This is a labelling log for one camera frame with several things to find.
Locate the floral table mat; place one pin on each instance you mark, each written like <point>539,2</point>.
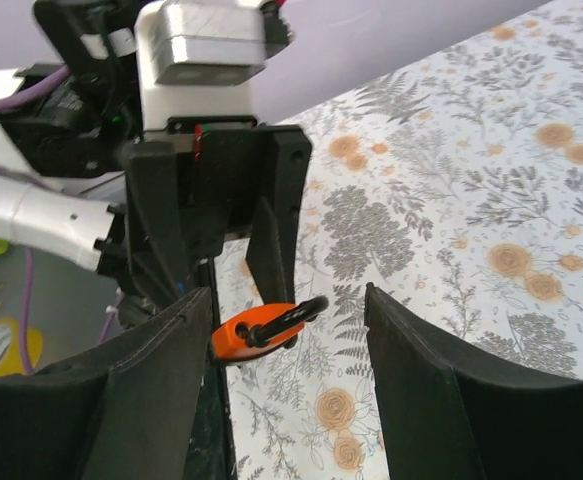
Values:
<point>456,185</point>

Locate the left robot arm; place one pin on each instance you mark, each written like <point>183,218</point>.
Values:
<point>62,131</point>

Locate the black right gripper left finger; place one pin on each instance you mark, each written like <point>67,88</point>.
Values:
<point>122,410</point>

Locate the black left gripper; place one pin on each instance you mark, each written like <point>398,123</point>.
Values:
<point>227,182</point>

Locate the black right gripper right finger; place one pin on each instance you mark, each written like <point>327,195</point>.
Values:
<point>450,410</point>

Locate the orange black padlock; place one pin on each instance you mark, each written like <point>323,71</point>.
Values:
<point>259,331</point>

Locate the yellow tape roll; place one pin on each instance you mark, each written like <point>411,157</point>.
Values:
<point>1,350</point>

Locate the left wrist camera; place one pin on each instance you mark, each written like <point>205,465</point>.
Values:
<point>198,58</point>

